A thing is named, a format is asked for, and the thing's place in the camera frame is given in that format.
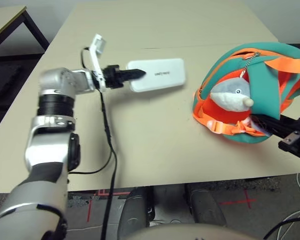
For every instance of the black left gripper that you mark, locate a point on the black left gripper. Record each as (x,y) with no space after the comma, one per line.
(112,77)

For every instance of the white pencil case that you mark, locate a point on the white pencil case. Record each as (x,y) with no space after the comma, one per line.
(162,75)

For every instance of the teal and orange backpack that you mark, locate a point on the teal and orange backpack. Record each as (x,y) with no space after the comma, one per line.
(265,95)

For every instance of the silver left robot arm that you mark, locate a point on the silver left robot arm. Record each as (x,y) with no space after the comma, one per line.
(52,140)

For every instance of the grey white plush toy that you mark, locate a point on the grey white plush toy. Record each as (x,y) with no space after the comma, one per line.
(227,97)

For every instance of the red floor tape cross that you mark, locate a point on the red floor tape cross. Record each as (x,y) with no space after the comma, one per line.
(247,200)

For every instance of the dark grey robot right leg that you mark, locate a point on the dark grey robot right leg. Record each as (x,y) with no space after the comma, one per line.
(205,207)

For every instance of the dark grey robot leg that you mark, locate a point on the dark grey robot leg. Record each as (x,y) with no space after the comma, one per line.
(205,207)
(135,212)

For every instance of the black foam floor mat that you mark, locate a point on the black foam floor mat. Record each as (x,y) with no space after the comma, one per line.
(2,80)

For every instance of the beige robot torso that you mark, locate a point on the beige robot torso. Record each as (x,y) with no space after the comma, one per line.
(197,232)

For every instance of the beige black-framed side table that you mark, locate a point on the beige black-framed side table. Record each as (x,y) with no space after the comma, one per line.
(7,20)

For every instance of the dark grey robot left leg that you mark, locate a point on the dark grey robot left leg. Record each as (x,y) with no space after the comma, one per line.
(135,212)

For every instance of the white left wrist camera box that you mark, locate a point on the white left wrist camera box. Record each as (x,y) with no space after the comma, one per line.
(96,55)

